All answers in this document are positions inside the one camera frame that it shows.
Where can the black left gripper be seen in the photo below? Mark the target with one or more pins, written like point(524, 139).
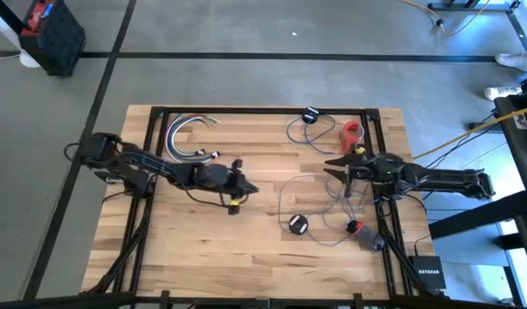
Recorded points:
point(234, 184)

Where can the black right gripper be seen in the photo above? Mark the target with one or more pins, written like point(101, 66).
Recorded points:
point(361, 169)

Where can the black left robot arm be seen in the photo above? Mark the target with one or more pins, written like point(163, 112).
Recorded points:
point(160, 167)

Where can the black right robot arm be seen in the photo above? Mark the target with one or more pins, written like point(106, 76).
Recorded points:
point(439, 178)

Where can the person's white shoe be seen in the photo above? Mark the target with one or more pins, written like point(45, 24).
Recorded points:
point(501, 92)
point(514, 61)

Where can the black desk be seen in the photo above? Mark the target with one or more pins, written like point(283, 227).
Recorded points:
point(519, 171)

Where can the small printed paper card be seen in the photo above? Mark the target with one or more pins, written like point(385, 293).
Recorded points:
point(521, 122)

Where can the black metal stand base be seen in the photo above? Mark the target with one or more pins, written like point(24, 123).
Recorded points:
point(461, 7)

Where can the black red tool case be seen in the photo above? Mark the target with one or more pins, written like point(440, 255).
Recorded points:
point(53, 38)

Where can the white rounded foot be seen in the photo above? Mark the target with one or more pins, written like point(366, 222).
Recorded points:
point(29, 60)

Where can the black rod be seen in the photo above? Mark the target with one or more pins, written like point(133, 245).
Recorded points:
point(4, 15)

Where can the black Netgear network switch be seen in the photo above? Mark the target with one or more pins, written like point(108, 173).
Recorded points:
point(428, 272)

